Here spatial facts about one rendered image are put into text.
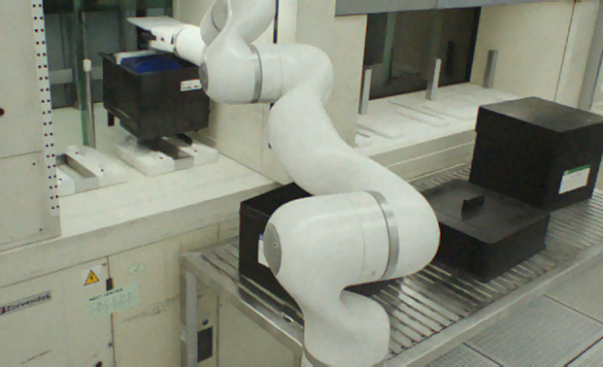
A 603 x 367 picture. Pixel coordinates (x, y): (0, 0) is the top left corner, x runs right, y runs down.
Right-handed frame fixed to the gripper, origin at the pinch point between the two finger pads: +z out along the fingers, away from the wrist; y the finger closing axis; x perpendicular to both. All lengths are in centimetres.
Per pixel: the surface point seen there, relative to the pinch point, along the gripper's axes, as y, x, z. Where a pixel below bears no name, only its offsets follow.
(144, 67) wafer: -3.8, -9.4, 1.1
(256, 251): -4, -38, -56
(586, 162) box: 103, -32, -67
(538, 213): 65, -35, -78
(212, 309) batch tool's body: -2, -66, -33
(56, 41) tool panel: -9, -12, 57
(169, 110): -1.2, -18.9, -8.2
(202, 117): 9.2, -22.7, -7.0
